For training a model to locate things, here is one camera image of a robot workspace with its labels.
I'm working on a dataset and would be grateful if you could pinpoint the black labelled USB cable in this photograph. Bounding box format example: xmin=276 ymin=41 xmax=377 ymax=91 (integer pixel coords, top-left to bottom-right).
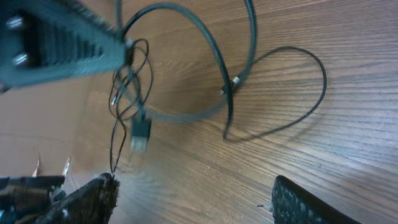
xmin=218 ymin=45 xmax=328 ymax=141

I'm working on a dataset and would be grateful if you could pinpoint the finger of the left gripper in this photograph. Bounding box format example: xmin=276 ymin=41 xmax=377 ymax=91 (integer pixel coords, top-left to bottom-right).
xmin=1 ymin=0 xmax=132 ymax=93

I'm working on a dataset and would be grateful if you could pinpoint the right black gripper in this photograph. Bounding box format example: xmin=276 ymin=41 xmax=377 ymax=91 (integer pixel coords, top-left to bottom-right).
xmin=1 ymin=173 xmax=120 ymax=224

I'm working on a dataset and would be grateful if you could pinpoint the black thin USB cable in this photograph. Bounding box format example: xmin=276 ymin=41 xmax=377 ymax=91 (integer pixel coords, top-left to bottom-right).
xmin=108 ymin=37 xmax=155 ymax=175

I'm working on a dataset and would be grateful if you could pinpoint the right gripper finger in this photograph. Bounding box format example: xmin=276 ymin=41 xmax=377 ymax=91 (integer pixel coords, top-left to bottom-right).
xmin=270 ymin=175 xmax=359 ymax=224

